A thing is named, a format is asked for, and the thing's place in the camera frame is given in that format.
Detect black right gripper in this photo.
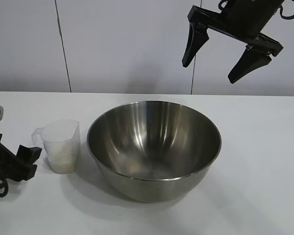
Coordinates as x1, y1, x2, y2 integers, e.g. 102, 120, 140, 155
181, 0, 284, 85

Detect stainless steel mixing bowl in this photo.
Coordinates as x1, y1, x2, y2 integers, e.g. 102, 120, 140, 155
87, 100, 222, 203

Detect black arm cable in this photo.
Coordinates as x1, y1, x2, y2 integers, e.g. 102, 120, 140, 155
278, 4, 294, 21
0, 177, 10, 199

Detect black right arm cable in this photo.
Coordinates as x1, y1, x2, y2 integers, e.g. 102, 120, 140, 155
278, 4, 294, 21

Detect transparent plastic measuring cup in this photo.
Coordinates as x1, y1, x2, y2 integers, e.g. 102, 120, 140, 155
31, 119, 81, 174

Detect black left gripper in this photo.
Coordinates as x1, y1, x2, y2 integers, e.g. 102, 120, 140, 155
0, 129, 43, 182

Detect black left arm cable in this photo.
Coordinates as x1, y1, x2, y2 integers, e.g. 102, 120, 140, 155
0, 177, 10, 199

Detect white rice grains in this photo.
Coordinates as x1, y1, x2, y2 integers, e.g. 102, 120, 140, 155
49, 144, 79, 174

